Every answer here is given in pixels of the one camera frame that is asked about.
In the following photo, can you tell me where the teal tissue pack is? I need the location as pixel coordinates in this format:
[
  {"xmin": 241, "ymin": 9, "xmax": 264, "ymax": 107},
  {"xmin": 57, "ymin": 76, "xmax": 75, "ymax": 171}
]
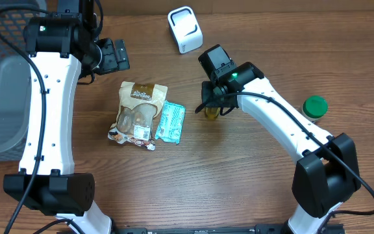
[{"xmin": 155, "ymin": 101, "xmax": 186, "ymax": 144}]

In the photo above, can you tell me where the dark grey plastic basket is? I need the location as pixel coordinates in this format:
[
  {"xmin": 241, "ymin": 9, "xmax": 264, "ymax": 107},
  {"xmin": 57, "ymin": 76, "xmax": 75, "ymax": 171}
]
[{"xmin": 0, "ymin": 0, "xmax": 47, "ymax": 161}]

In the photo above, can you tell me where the green lidded jar with tissues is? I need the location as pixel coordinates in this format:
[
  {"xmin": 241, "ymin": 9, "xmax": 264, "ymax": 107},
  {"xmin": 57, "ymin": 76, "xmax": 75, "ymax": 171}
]
[{"xmin": 301, "ymin": 96, "xmax": 329, "ymax": 122}]

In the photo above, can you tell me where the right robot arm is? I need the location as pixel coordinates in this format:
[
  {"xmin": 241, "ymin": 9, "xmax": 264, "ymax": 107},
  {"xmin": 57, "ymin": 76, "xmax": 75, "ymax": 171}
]
[{"xmin": 197, "ymin": 45, "xmax": 360, "ymax": 233}]

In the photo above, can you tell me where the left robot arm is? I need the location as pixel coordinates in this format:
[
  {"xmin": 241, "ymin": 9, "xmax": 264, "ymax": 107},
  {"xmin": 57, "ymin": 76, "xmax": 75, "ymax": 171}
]
[{"xmin": 3, "ymin": 1, "xmax": 129, "ymax": 233}]

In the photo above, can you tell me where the brown snack wrapper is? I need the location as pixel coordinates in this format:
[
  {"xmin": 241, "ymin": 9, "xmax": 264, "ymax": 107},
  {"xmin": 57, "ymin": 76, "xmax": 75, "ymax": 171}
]
[{"xmin": 108, "ymin": 81, "xmax": 168, "ymax": 151}]

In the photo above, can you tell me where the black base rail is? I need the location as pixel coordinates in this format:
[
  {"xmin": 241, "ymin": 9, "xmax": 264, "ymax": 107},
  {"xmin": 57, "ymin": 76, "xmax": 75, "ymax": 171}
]
[{"xmin": 115, "ymin": 222, "xmax": 346, "ymax": 234}]

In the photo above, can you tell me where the yellow liquid bottle silver cap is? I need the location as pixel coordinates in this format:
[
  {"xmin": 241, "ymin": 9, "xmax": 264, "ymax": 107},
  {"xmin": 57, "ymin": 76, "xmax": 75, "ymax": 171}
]
[{"xmin": 205, "ymin": 107, "xmax": 221, "ymax": 120}]

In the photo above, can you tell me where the white barcode scanner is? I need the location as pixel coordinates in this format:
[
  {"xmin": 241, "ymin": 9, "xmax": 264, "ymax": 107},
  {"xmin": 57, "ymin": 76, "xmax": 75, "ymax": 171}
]
[{"xmin": 168, "ymin": 6, "xmax": 203, "ymax": 54}]

